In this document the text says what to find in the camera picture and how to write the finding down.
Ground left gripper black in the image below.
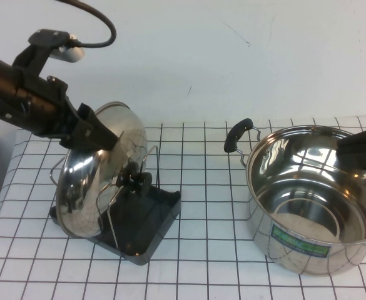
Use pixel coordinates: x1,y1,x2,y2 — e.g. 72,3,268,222
16,74,121,152

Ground stainless steel pot lid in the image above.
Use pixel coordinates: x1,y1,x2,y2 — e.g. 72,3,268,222
56,101,155,239

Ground white black-grid tablecloth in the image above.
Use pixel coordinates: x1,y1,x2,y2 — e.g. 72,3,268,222
0,115,366,300

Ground black camera cable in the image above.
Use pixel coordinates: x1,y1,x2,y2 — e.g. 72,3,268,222
64,0,117,50

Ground black tray wire lid rack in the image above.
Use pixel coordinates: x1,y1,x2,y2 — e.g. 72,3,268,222
49,144,183,267

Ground stainless steel pot black handles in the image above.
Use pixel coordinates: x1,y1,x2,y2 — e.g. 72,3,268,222
223,117,366,278

